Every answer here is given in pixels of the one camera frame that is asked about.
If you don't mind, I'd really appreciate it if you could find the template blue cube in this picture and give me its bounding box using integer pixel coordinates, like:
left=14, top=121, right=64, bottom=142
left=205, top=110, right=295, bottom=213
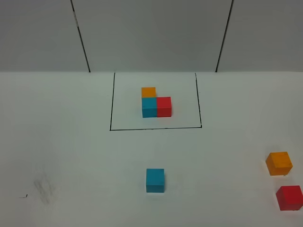
left=142, top=97, right=157, bottom=118

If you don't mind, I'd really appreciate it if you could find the template red cube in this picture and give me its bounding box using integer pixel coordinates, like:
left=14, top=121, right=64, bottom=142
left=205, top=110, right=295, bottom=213
left=156, top=97, right=172, bottom=117

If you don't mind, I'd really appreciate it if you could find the template orange cube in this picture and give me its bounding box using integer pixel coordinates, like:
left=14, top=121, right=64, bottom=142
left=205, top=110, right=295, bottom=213
left=142, top=87, right=156, bottom=98

